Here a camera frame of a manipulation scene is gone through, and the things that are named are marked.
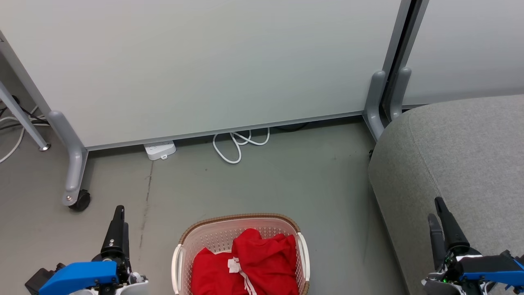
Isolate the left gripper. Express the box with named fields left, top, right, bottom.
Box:
left=92, top=205, right=149, bottom=295

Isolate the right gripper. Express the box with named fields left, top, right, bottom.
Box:
left=422, top=197, right=497, bottom=295

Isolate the red garment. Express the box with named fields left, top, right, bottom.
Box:
left=190, top=228, right=300, bottom=295

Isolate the grey fabric sofa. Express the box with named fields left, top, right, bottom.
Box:
left=368, top=94, right=524, bottom=295

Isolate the black caster wheel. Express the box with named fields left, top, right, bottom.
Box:
left=68, top=189, right=91, bottom=212

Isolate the white plastic laundry basket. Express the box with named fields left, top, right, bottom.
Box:
left=171, top=213, right=311, bottom=295

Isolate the grey partition foot with caster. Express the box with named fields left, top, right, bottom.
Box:
left=47, top=110, right=89, bottom=207

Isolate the white power strip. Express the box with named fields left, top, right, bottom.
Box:
left=143, top=141, right=177, bottom=161

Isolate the grey metal table leg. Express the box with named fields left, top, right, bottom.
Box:
left=0, top=80, right=52, bottom=152

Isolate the large white partition panel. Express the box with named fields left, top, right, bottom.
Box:
left=0, top=0, right=412, bottom=152

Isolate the narrow white partition panel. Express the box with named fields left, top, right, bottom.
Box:
left=389, top=0, right=524, bottom=111

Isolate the blue right camera mount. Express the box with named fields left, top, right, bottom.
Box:
left=454, top=250, right=524, bottom=285

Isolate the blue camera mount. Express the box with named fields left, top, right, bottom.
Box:
left=38, top=261, right=120, bottom=295
left=454, top=250, right=524, bottom=285

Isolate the blue left camera mount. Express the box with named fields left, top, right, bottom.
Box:
left=38, top=261, right=120, bottom=295

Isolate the white floor cable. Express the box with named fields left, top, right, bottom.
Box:
left=0, top=106, right=39, bottom=164

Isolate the white looped power cable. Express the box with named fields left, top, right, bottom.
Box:
left=212, top=127, right=271, bottom=165

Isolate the black floor cable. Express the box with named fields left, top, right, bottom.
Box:
left=0, top=95, right=49, bottom=131

